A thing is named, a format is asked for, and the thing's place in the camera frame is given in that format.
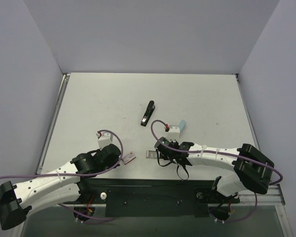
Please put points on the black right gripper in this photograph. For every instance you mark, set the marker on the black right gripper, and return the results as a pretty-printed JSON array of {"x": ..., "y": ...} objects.
[{"x": 160, "y": 150}]

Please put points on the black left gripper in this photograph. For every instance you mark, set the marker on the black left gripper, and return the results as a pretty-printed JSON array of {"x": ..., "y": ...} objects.
[{"x": 117, "y": 158}]

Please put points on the red white staple box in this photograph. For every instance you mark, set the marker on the red white staple box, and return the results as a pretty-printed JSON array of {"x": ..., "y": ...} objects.
[{"x": 128, "y": 158}]

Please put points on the light blue white stapler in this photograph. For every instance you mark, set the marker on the light blue white stapler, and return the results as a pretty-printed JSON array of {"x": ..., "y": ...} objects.
[{"x": 182, "y": 125}]

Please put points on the black stapler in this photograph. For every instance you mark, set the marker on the black stapler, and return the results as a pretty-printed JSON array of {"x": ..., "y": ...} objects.
[{"x": 147, "y": 115}]

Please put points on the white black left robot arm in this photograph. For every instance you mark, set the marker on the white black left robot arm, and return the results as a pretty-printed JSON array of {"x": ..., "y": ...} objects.
[{"x": 17, "y": 200}]

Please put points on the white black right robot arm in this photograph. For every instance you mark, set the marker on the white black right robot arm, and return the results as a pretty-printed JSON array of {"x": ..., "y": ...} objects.
[{"x": 251, "y": 169}]

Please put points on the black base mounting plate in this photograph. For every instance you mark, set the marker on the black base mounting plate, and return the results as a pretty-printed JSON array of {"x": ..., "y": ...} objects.
[{"x": 145, "y": 198}]

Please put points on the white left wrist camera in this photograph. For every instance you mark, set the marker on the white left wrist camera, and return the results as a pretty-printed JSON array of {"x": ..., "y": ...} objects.
[{"x": 104, "y": 139}]

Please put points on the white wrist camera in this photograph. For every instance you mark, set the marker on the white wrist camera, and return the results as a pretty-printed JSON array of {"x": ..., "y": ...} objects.
[
  {"x": 173, "y": 134},
  {"x": 104, "y": 139}
]

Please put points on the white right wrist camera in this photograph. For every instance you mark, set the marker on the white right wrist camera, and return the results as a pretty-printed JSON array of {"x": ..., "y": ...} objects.
[{"x": 173, "y": 134}]

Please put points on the aluminium frame rail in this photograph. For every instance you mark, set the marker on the aluminium frame rail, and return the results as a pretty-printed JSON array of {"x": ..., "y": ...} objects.
[{"x": 273, "y": 197}]

